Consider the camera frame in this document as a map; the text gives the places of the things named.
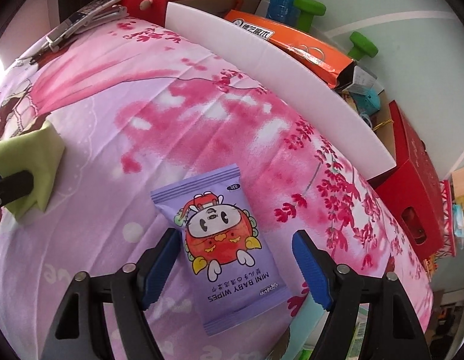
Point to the purple snack packet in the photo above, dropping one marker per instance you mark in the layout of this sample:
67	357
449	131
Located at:
224	240

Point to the red cardboard box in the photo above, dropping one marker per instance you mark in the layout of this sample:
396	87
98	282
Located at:
419	180

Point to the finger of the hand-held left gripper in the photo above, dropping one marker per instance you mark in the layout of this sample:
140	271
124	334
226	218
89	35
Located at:
14	187

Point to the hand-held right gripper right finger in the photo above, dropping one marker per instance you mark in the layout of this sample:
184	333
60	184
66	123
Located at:
310	266

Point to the small teal plastic object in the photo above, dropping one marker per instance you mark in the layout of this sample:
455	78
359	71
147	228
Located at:
372	99

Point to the orange cardboard box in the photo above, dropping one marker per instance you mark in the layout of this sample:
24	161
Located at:
292	41

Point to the white phone stand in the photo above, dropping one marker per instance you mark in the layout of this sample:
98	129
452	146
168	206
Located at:
112	14

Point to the light green cloth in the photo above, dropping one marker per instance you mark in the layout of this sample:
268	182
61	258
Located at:
29	150

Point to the smartphone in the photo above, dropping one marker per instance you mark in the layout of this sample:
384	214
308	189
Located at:
89	11

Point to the light blue wipes packet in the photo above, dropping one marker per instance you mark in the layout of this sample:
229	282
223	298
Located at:
462	228

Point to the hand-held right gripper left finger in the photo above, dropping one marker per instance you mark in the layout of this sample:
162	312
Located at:
160	266

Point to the green dumbbell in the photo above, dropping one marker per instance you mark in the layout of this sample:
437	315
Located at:
310	9

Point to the red patterned bag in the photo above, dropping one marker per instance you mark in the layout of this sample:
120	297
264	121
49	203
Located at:
447	243

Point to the white foam board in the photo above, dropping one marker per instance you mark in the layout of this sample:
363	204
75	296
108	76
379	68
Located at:
273	63

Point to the pink cartoon printed blanket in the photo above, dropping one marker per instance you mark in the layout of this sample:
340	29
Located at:
104	138

